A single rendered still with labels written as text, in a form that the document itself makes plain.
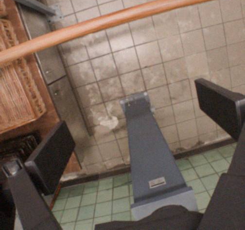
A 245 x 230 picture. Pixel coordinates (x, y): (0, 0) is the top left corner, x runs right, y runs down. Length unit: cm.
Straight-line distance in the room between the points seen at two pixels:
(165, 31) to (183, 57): 27
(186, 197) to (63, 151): 53
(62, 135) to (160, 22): 156
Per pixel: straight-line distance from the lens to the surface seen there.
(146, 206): 65
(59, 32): 45
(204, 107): 18
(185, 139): 196
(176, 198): 64
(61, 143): 17
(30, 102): 106
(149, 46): 166
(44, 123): 124
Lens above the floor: 164
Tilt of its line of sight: 72 degrees down
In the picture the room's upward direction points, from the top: 176 degrees clockwise
